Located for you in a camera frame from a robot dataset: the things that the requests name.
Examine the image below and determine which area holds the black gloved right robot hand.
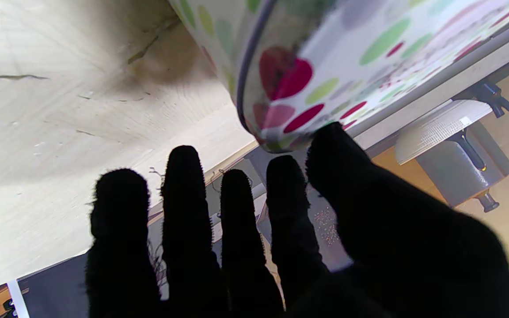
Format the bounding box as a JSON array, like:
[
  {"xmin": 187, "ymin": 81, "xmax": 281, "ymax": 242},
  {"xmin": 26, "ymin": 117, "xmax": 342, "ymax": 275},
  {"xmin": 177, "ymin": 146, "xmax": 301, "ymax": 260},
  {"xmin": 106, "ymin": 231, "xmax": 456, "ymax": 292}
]
[{"xmin": 86, "ymin": 122, "xmax": 509, "ymax": 318}]

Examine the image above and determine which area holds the round polka dot box lid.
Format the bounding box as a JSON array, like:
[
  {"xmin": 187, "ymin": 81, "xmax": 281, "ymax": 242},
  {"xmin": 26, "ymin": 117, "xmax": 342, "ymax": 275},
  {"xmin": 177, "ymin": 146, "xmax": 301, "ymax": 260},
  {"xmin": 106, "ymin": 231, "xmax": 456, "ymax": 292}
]
[{"xmin": 236, "ymin": 0, "xmax": 509, "ymax": 153}]

